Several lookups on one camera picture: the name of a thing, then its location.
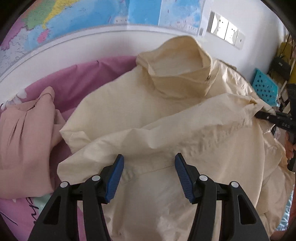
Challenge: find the cream large garment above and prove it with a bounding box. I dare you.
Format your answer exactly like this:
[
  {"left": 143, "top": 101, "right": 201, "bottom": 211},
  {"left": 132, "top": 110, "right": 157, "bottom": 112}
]
[{"left": 57, "top": 36, "right": 295, "bottom": 240}]

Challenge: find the person's right hand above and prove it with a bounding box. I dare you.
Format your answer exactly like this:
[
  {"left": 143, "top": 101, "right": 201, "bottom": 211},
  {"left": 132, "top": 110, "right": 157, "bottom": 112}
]
[{"left": 285, "top": 132, "right": 295, "bottom": 164}]

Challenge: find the teal perforated plastic basket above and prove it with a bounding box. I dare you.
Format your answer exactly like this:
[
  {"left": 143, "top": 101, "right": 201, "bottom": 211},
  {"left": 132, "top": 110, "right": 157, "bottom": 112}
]
[{"left": 252, "top": 68, "right": 279, "bottom": 107}]

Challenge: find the light blue cloth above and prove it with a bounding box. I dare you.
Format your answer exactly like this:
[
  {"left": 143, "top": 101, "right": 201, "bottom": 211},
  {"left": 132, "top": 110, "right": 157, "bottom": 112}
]
[{"left": 276, "top": 191, "right": 293, "bottom": 231}]

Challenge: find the yellow shelf with items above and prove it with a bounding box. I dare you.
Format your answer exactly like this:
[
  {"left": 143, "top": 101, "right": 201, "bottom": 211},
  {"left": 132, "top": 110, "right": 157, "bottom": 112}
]
[{"left": 268, "top": 34, "right": 295, "bottom": 112}]

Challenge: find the folded pink garment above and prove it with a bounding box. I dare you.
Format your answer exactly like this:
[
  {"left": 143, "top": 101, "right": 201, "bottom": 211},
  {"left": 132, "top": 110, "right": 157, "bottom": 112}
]
[{"left": 1, "top": 87, "right": 65, "bottom": 199}]

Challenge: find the pink floral bed sheet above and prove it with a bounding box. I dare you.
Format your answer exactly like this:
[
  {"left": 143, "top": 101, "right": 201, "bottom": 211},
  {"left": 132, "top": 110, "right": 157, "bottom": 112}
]
[{"left": 1, "top": 56, "right": 136, "bottom": 240}]

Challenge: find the white wall socket panel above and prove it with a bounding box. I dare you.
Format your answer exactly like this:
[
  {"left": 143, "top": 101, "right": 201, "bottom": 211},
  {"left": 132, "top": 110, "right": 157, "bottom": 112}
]
[{"left": 207, "top": 11, "right": 246, "bottom": 49}]

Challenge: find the colourful wall map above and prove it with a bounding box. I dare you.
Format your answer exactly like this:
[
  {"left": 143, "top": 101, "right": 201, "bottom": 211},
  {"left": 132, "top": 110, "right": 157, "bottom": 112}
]
[{"left": 1, "top": 0, "right": 205, "bottom": 74}]

